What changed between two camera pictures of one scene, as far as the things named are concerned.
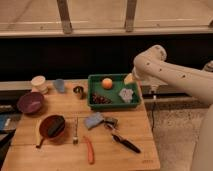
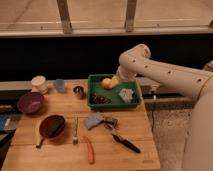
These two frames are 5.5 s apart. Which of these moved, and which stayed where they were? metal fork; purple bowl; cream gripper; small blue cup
Moved: cream gripper
Stayed: metal fork; small blue cup; purple bowl
